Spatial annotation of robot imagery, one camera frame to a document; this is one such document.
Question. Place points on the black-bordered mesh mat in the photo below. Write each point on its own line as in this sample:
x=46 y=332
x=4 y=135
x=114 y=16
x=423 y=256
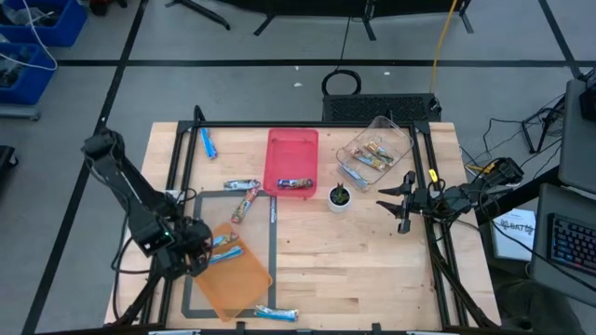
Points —
x=273 y=251

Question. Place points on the brown red granola bar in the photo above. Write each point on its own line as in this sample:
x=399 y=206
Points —
x=368 y=159

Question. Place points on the black stand leg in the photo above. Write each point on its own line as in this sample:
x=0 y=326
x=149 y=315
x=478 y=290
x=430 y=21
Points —
x=205 y=15

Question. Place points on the clear plastic bin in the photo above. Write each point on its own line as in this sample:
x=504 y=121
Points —
x=396 y=135

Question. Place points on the orange plastic bin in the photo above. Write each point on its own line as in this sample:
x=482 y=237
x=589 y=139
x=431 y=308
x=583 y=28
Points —
x=237 y=288

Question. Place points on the red plastic bin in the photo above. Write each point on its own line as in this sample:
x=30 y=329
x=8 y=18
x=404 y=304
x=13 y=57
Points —
x=291 y=153

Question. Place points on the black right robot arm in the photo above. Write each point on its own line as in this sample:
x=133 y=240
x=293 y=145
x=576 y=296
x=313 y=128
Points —
x=503 y=174

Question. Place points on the black panel stand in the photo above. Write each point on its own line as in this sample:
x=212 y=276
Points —
x=326 y=7

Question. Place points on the blue Quaker granola bar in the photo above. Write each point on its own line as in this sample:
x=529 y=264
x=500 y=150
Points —
x=294 y=183

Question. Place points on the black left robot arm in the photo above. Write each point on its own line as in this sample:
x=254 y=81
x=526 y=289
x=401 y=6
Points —
x=125 y=186

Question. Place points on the black device on desk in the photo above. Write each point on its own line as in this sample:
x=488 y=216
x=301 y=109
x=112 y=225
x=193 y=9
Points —
x=589 y=104

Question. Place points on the red green granola bar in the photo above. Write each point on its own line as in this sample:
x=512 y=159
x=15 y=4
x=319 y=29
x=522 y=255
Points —
x=244 y=205

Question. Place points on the blue storage bin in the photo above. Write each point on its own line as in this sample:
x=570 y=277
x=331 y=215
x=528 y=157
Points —
x=70 y=28
x=37 y=84

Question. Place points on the black aluminium table frame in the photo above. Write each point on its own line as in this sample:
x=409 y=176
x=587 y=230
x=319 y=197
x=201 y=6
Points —
x=242 y=124

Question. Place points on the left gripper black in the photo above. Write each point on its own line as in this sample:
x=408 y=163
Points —
x=195 y=246

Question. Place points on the silver blue granola bar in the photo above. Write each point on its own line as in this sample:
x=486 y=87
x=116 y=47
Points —
x=277 y=314

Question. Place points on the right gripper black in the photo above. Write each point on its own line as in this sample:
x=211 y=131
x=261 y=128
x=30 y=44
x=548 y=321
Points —
x=421 y=202

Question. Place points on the black keyboard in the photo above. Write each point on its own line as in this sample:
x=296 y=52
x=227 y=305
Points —
x=572 y=242

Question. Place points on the white printed box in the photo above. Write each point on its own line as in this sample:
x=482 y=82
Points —
x=512 y=242

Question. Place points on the green yellow granola bar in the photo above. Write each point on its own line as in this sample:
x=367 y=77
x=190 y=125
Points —
x=379 y=151

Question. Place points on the black mesh computer case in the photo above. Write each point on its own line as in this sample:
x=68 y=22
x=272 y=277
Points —
x=363 y=108

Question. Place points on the black chair base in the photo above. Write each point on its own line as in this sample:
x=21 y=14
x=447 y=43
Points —
x=7 y=160

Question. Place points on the grey desk with keyboard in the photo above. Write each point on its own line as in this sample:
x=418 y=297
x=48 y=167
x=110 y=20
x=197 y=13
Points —
x=559 y=200

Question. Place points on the succulent in white pot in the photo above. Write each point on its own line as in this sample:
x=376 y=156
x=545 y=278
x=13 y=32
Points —
x=340 y=201

